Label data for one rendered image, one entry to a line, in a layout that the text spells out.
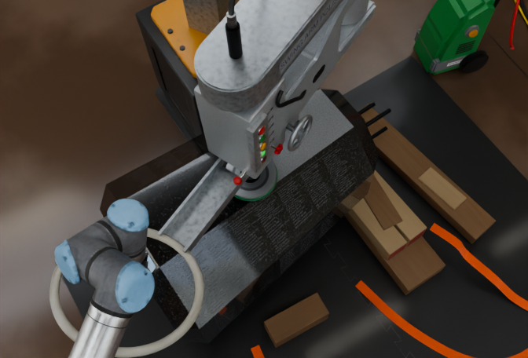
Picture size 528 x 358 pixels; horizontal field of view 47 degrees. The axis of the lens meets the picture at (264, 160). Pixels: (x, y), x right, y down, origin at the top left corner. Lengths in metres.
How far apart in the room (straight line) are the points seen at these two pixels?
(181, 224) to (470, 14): 2.03
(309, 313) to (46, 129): 1.89
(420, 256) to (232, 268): 1.10
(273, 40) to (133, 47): 2.30
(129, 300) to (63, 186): 2.42
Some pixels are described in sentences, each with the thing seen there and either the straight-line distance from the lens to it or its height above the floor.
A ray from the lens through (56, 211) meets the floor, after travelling 3.59.
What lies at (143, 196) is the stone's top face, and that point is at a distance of 2.57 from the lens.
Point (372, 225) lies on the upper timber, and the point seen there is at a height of 0.21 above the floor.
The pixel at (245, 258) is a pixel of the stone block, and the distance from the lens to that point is 2.57.
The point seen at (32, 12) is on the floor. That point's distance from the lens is 4.41.
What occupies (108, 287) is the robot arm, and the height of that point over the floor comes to 1.94.
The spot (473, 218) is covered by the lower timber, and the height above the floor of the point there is 0.09.
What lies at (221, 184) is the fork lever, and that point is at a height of 1.07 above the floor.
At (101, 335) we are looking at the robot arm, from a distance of 1.30.
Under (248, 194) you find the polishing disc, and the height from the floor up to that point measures 0.88.
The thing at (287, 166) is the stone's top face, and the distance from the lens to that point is 2.56.
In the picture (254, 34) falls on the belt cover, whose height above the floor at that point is 1.69.
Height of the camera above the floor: 3.13
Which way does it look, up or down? 64 degrees down
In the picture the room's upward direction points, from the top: 4 degrees counter-clockwise
